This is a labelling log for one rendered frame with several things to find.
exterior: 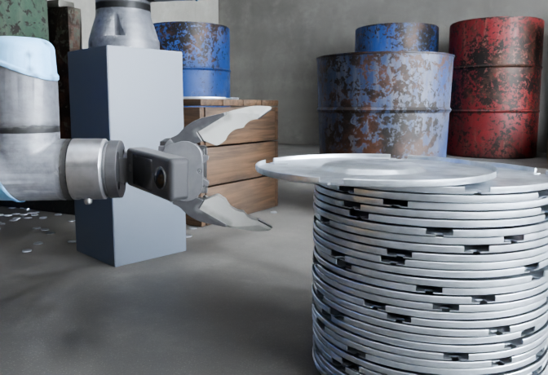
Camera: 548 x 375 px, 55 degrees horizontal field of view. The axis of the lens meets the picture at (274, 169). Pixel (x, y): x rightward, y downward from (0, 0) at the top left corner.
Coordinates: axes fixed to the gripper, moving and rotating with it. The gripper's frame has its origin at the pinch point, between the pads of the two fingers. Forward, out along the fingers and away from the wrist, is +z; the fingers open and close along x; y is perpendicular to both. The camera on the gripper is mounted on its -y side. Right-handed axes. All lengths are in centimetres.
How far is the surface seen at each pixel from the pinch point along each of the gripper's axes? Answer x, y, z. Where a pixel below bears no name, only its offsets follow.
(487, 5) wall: -81, 316, 184
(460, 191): 0.6, -14.3, 17.2
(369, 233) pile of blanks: 5.8, -10.0, 9.4
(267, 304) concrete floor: 25.3, 20.9, 0.8
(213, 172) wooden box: 11, 82, -10
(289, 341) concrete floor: 25.3, 6.5, 2.8
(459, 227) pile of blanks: 4.3, -14.1, 17.4
